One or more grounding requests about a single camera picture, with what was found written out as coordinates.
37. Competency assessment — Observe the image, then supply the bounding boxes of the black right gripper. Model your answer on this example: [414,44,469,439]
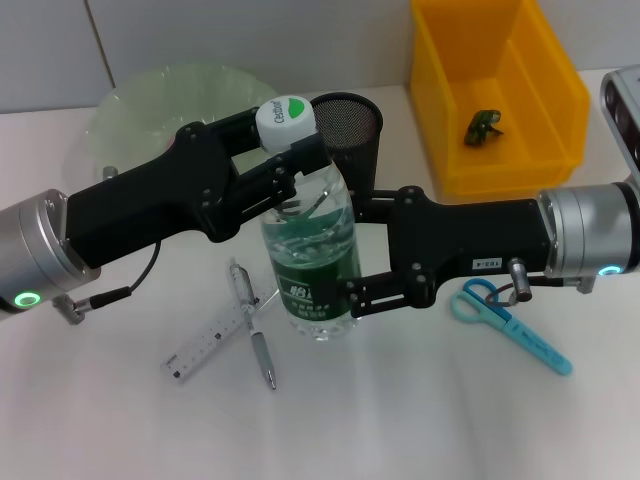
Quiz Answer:
[347,185,552,320]

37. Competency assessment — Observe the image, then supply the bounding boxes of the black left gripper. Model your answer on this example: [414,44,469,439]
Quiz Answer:
[66,107,333,270]

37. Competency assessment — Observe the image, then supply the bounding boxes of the clear green-label water bottle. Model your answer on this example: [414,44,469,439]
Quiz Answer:
[254,94,362,343]

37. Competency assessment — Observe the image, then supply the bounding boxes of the green plastic scrap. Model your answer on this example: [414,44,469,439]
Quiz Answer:
[462,108,505,149]

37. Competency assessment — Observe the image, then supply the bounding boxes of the blue plastic scissors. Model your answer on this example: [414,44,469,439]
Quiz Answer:
[449,278,575,376]

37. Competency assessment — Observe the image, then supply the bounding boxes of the black mesh pen holder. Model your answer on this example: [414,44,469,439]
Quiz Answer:
[309,92,385,197]

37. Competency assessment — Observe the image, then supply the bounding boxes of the green glass fruit bowl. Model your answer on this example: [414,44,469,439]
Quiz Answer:
[82,62,279,176]

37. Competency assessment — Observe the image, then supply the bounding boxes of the grey clear ballpoint pen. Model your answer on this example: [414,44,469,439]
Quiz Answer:
[228,257,278,391]

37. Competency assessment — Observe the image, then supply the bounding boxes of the transparent plastic ruler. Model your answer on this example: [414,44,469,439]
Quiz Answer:
[159,279,281,386]

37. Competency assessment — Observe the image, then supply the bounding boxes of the yellow plastic bin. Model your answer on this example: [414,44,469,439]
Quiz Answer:
[409,0,592,197]

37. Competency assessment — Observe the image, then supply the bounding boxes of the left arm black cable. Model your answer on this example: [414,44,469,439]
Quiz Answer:
[52,239,161,326]

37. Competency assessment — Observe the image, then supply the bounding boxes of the right wrist camera unit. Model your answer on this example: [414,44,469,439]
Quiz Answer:
[598,68,640,184]

